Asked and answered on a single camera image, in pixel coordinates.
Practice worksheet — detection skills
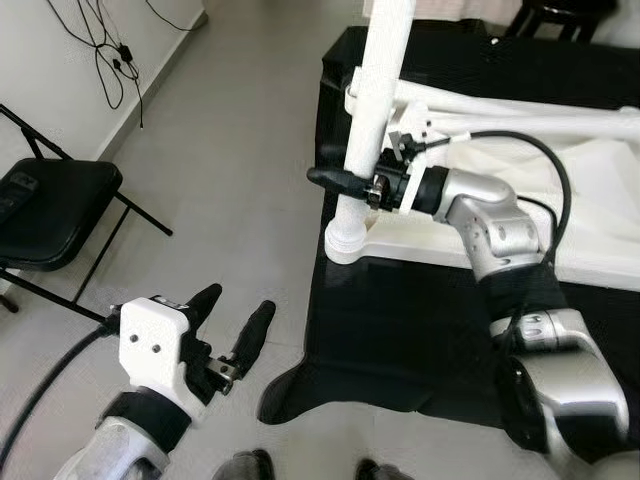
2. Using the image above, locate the black remote control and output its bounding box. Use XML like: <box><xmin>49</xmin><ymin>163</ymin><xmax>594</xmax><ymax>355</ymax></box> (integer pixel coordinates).
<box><xmin>0</xmin><ymin>168</ymin><xmax>41</xmax><ymax>219</ymax></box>

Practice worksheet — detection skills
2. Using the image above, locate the black power adapter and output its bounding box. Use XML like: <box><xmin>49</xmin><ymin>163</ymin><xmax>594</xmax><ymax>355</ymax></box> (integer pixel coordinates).
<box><xmin>112</xmin><ymin>45</ymin><xmax>136</xmax><ymax>71</ymax></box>

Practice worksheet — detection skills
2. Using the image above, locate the black wall cable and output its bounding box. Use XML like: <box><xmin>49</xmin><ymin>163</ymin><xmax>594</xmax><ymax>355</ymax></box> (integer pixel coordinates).
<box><xmin>145</xmin><ymin>0</ymin><xmax>206</xmax><ymax>31</ymax></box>
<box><xmin>45</xmin><ymin>0</ymin><xmax>146</xmax><ymax>129</ymax></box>

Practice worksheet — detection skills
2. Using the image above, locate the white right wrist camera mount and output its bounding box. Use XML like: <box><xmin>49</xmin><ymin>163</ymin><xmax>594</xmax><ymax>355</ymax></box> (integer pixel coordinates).
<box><xmin>385</xmin><ymin>105</ymin><xmax>436</xmax><ymax>216</ymax></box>

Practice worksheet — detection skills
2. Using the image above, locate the black tablecloth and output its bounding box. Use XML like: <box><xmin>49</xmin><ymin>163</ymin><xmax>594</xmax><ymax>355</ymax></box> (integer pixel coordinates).
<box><xmin>258</xmin><ymin>25</ymin><xmax>640</xmax><ymax>431</ymax></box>

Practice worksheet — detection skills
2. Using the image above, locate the white plastic table leg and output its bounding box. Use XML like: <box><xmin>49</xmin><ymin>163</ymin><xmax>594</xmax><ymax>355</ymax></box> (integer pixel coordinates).
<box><xmin>430</xmin><ymin>118</ymin><xmax>640</xmax><ymax>141</ymax></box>
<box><xmin>328</xmin><ymin>0</ymin><xmax>416</xmax><ymax>251</ymax></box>
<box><xmin>345</xmin><ymin>70</ymin><xmax>640</xmax><ymax>126</ymax></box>

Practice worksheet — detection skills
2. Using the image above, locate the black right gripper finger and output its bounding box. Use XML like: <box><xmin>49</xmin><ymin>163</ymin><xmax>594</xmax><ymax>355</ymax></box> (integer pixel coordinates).
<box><xmin>306</xmin><ymin>166</ymin><xmax>376</xmax><ymax>196</ymax></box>

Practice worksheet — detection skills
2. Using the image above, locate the robot right leg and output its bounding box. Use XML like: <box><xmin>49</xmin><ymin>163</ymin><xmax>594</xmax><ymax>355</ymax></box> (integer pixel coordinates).
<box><xmin>355</xmin><ymin>458</ymin><xmax>413</xmax><ymax>480</ymax></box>

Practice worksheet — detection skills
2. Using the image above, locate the black round stool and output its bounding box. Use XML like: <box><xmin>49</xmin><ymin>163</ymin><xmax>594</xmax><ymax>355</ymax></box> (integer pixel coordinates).
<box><xmin>508</xmin><ymin>0</ymin><xmax>616</xmax><ymax>43</ymax></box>

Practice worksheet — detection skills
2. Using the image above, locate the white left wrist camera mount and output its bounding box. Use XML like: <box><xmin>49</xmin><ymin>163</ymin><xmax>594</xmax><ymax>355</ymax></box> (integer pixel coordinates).
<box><xmin>118</xmin><ymin>297</ymin><xmax>211</xmax><ymax>421</ymax></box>

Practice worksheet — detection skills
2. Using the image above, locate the white plastic table top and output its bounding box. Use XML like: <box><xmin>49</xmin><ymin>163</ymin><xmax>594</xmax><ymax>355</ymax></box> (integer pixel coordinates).
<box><xmin>325</xmin><ymin>65</ymin><xmax>640</xmax><ymax>291</ymax></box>

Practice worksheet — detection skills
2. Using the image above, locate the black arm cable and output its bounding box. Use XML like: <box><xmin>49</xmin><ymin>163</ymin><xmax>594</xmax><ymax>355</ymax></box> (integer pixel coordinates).
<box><xmin>425</xmin><ymin>130</ymin><xmax>573</xmax><ymax>271</ymax></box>
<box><xmin>0</xmin><ymin>315</ymin><xmax>126</xmax><ymax>471</ymax></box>

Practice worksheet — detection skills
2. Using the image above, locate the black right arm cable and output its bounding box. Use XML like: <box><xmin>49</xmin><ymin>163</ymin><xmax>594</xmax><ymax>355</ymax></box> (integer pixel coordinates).
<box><xmin>425</xmin><ymin>130</ymin><xmax>573</xmax><ymax>271</ymax></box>

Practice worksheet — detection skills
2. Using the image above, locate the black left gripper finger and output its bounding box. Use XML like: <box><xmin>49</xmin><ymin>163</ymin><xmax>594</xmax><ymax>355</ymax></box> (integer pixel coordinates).
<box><xmin>187</xmin><ymin>284</ymin><xmax>224</xmax><ymax>331</ymax></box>
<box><xmin>232</xmin><ymin>301</ymin><xmax>277</xmax><ymax>379</ymax></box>

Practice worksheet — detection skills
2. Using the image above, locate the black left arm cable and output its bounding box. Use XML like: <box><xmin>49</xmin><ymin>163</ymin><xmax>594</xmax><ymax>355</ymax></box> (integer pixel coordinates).
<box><xmin>0</xmin><ymin>315</ymin><xmax>126</xmax><ymax>471</ymax></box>

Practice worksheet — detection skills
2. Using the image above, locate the black folding chair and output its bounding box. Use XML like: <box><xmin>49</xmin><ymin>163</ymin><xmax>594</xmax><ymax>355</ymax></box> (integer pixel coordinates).
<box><xmin>0</xmin><ymin>103</ymin><xmax>173</xmax><ymax>313</ymax></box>

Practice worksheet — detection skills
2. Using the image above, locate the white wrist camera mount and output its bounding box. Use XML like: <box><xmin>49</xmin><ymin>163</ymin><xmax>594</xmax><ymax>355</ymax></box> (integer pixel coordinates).
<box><xmin>385</xmin><ymin>105</ymin><xmax>436</xmax><ymax>216</ymax></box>
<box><xmin>118</xmin><ymin>297</ymin><xmax>211</xmax><ymax>421</ymax></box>

